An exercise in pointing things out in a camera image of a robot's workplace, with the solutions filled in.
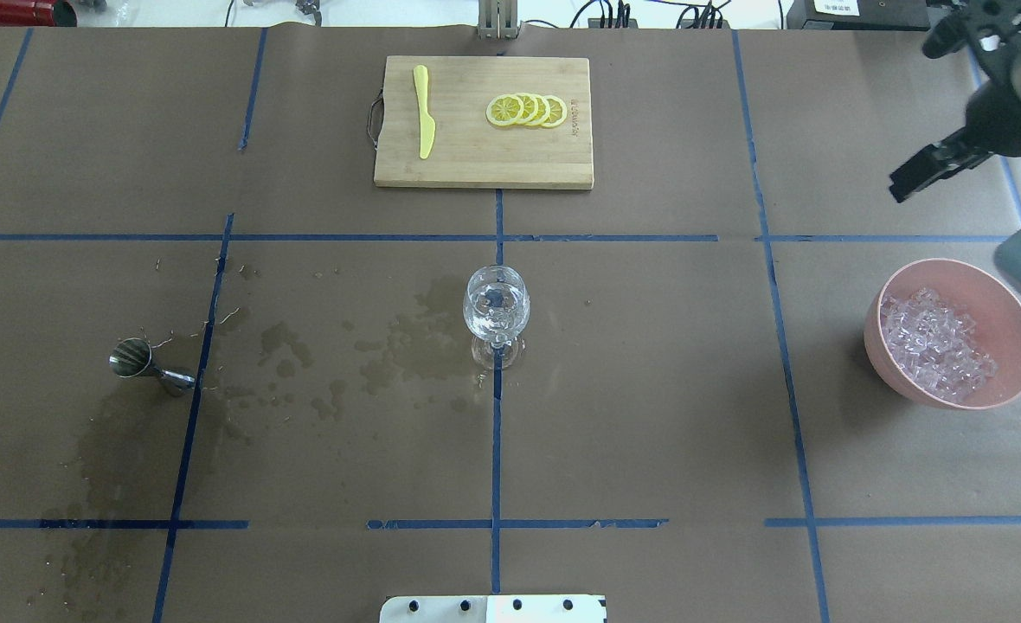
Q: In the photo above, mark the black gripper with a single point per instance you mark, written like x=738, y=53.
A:
x=1006, y=121

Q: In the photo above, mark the aluminium frame post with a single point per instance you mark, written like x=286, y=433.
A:
x=498, y=20

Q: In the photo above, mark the bamboo cutting board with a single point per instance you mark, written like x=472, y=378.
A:
x=469, y=152

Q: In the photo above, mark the lemon slice back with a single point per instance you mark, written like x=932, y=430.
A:
x=558, y=111

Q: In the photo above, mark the red cylindrical bottle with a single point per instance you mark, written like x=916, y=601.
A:
x=37, y=14

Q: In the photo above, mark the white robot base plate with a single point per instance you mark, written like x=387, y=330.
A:
x=546, y=607

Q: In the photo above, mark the lemon slice front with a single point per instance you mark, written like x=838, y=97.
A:
x=505, y=110

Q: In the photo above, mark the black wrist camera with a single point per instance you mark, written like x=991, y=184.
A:
x=991, y=29

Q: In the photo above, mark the black box device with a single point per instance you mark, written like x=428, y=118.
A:
x=858, y=15

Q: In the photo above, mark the steel double jigger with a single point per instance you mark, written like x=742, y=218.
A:
x=133, y=358

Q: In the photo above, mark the pink bowl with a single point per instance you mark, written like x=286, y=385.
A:
x=994, y=307

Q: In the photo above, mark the clear ice cubes pile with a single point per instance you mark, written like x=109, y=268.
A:
x=933, y=341

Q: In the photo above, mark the clear wine glass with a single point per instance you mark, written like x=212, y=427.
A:
x=496, y=345

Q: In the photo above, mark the lemon slice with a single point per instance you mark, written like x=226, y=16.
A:
x=558, y=111
x=505, y=110
x=542, y=111
x=527, y=107

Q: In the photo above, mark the yellow plastic knife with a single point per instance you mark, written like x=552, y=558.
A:
x=425, y=120

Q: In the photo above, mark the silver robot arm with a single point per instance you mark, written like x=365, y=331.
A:
x=1008, y=254

